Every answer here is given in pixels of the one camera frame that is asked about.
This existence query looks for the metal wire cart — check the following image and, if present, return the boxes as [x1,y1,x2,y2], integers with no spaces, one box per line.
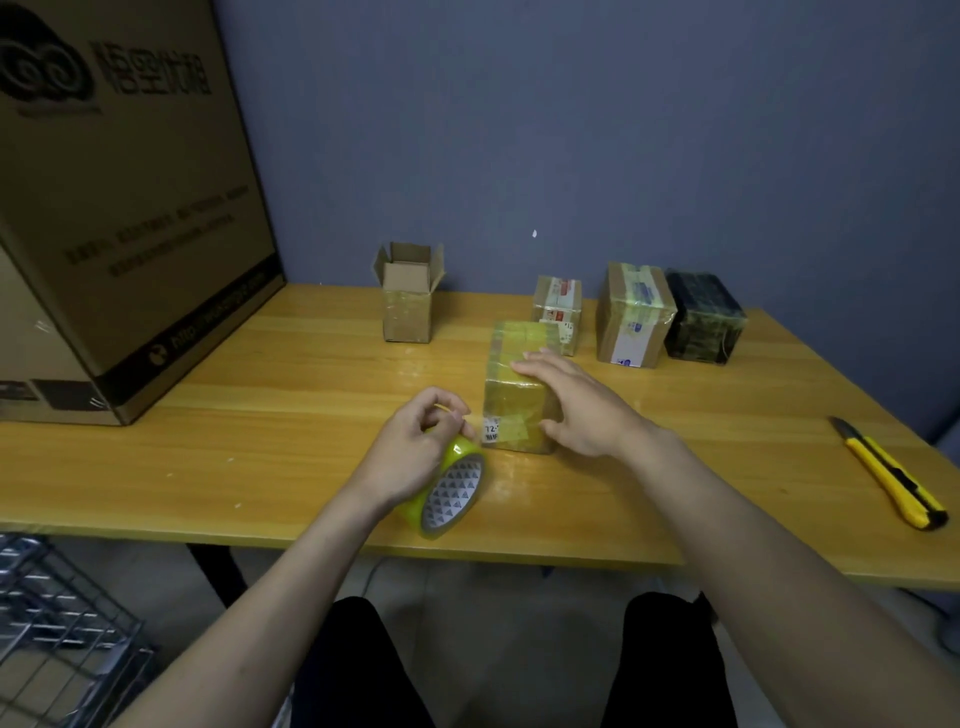
[0,530,160,728]

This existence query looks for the black floor cable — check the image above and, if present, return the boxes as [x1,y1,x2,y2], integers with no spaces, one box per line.
[898,587,960,654]

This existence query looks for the person's black trousers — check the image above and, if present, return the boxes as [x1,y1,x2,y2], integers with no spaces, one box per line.
[290,590,741,728]

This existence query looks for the black cardboard box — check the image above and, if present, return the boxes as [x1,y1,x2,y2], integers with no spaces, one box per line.
[662,269,750,368]

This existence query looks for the person's right forearm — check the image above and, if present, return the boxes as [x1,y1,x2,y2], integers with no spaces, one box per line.
[618,427,960,728]

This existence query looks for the yellow utility knife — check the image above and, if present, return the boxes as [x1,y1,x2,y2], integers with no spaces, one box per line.
[827,415,951,533]

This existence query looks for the large flat brown carton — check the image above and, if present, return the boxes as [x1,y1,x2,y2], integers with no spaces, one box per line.
[0,0,289,427]

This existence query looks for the person's left hand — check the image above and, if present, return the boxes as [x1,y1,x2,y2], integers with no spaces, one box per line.
[350,386,479,520]

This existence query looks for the brown box with white label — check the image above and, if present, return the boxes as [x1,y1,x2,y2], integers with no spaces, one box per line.
[595,260,679,371]

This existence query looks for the small carton yellow tape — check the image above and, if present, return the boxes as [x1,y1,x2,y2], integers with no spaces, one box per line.
[481,320,576,457]

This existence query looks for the person's right hand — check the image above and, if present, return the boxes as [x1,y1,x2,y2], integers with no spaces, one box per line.
[509,347,670,462]

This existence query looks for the yellow tape roll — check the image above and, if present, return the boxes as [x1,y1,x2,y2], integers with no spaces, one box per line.
[395,403,490,539]

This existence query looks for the small carton red label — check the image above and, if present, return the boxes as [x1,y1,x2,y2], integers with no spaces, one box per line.
[530,274,584,358]

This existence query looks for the person's left forearm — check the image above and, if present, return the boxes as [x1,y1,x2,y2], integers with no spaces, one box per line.
[108,483,391,728]

